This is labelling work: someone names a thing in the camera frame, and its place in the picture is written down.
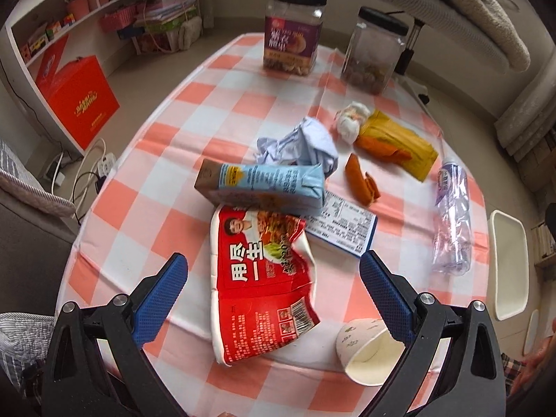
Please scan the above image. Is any clear jar black lid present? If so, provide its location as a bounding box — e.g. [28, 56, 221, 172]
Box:
[341, 6, 409, 94]

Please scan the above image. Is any white power strip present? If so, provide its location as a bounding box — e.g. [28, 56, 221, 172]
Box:
[96, 152, 117, 177]

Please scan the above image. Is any red gift box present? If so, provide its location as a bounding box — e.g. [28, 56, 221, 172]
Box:
[35, 54, 120, 150]

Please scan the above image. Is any patterned beige curtain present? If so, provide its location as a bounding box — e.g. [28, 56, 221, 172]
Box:
[495, 63, 556, 189]

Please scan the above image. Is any orange white checkered tablecloth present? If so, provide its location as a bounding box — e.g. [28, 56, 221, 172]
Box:
[56, 32, 491, 417]

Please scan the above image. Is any pink basket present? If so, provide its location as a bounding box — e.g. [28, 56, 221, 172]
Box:
[102, 8, 145, 32]

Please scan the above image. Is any person's plaid clothing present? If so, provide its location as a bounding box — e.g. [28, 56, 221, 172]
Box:
[499, 334, 556, 400]

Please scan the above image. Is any stack of books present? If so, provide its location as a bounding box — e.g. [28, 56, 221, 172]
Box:
[532, 221, 556, 267]

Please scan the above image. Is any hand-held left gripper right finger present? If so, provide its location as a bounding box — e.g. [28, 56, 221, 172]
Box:
[360, 250, 509, 417]

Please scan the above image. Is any grey striped cloth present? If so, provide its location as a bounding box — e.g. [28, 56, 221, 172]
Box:
[0, 312, 58, 385]

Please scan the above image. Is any stack of papers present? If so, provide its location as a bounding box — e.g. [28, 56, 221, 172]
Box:
[143, 0, 201, 32]

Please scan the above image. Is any pale blue paper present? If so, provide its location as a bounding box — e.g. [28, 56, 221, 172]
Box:
[256, 117, 340, 179]

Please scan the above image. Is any white plastic bin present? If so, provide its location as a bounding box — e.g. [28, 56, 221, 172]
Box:
[489, 210, 531, 320]

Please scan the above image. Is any clear plastic bottle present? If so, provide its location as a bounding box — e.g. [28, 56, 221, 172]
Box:
[432, 132, 473, 275]

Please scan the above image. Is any pink cup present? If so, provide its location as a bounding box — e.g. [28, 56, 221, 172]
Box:
[65, 0, 90, 19]

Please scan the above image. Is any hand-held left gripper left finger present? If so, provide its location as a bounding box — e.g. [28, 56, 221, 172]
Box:
[41, 252, 189, 417]

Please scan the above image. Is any white paper cup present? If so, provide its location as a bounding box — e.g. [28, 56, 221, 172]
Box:
[336, 318, 407, 387]

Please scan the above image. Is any pale oval board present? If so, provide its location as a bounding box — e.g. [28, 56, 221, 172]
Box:
[523, 310, 540, 357]

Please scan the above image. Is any grey office chair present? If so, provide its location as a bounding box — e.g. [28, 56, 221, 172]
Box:
[347, 0, 533, 105]

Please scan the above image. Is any blue milk carton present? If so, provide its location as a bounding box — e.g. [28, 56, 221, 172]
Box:
[194, 159, 326, 215]

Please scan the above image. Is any white box blue edge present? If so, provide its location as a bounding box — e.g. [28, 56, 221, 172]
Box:
[304, 190, 378, 257]

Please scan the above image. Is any grey striped pillow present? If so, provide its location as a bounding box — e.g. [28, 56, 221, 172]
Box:
[0, 139, 75, 218]

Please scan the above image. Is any black cable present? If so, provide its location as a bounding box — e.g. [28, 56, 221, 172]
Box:
[72, 152, 109, 222]

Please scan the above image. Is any purple label nut jar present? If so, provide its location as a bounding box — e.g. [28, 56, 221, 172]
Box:
[263, 0, 328, 74]

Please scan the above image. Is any white tissue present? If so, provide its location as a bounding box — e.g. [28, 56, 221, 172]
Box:
[332, 101, 372, 143]

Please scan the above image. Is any white bookshelf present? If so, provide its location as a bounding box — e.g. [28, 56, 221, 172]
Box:
[0, 0, 209, 155]

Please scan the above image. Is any yellow snack packet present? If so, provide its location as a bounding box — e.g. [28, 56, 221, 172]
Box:
[354, 110, 439, 182]

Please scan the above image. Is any cream fluffy blanket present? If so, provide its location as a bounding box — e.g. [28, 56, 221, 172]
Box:
[378, 0, 533, 70]

